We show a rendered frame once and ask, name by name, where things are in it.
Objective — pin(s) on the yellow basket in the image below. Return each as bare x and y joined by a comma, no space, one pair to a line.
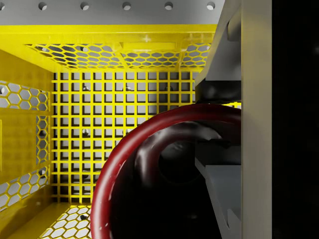
25,35

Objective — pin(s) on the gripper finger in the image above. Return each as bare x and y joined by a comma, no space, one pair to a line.
224,184
224,62

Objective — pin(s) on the red mug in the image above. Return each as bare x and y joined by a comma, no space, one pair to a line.
112,161

